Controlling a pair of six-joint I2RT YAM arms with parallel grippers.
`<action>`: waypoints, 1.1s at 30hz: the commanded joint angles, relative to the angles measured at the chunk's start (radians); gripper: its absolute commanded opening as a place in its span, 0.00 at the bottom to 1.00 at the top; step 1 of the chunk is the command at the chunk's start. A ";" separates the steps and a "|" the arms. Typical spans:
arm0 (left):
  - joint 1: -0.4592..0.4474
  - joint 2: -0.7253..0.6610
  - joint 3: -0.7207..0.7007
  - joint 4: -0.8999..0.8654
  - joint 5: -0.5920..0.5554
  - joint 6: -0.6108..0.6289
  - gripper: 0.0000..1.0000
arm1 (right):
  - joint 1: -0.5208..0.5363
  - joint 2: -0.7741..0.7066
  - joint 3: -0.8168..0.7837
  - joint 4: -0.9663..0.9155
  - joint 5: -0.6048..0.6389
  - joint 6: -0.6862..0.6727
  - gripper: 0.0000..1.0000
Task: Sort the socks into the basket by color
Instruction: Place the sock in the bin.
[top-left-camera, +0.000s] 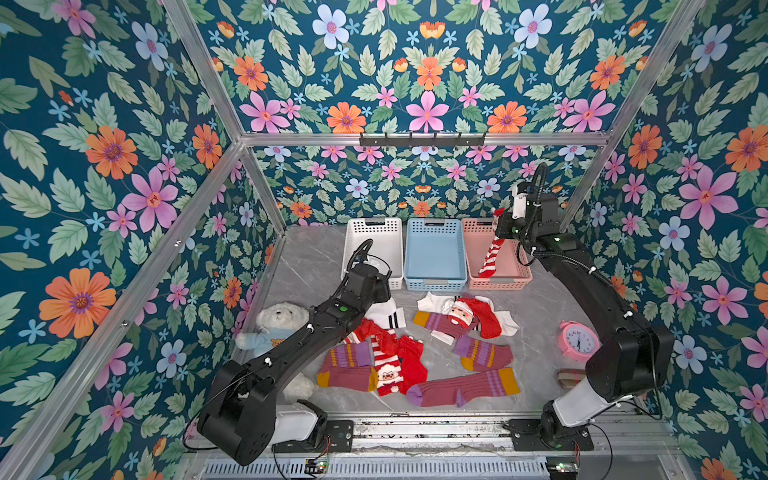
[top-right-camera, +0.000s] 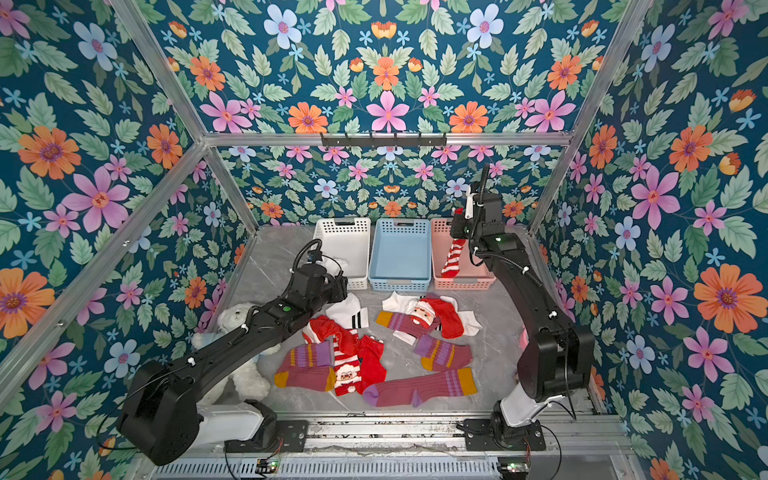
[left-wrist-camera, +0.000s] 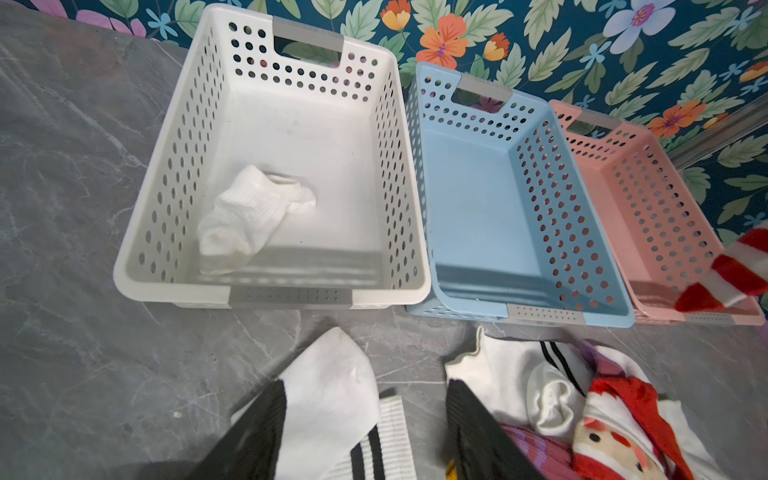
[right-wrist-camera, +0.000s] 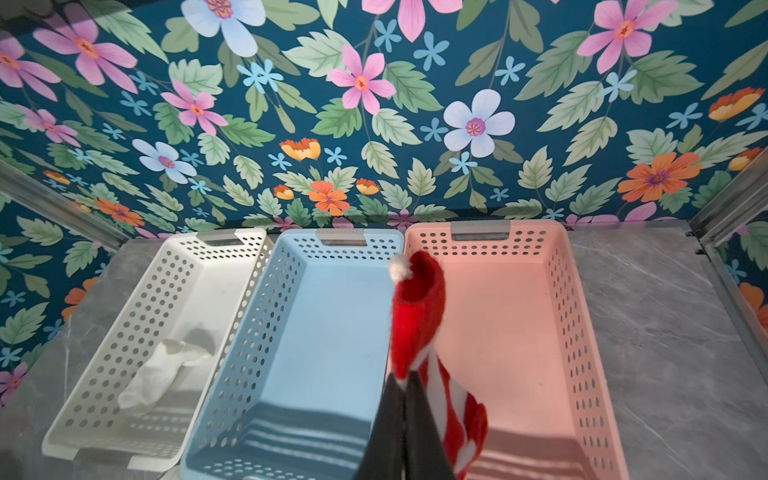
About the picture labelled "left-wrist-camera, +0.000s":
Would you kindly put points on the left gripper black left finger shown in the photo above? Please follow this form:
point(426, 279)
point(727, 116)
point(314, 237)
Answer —
point(250, 449)

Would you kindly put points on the white sock black stripes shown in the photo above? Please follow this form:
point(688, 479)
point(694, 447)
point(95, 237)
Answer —
point(538, 385)
point(335, 423)

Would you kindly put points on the light blue plastic basket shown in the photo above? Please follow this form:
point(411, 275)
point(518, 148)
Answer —
point(512, 235)

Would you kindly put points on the red santa face sock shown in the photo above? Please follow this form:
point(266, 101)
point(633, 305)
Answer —
point(623, 436)

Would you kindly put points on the small white ankle sock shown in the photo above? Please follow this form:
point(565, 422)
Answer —
point(245, 216)

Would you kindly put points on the pink plastic basket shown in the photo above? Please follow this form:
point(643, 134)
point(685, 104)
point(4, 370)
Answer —
point(661, 240)

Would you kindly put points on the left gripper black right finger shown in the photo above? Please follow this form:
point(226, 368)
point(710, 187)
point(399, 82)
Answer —
point(479, 447)

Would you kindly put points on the purple striped sock upper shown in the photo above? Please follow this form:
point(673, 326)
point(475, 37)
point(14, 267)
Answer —
point(550, 457)

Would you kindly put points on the white plastic basket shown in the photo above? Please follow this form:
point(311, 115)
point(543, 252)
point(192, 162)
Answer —
point(292, 100)

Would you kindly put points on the white sock black stripes right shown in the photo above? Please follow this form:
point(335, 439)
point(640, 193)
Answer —
point(538, 385)

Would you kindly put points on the white sock black stripes left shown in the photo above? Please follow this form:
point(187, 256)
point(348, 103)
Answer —
point(335, 423)

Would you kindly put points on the red white striped santa sock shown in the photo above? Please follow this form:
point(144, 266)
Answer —
point(739, 272)

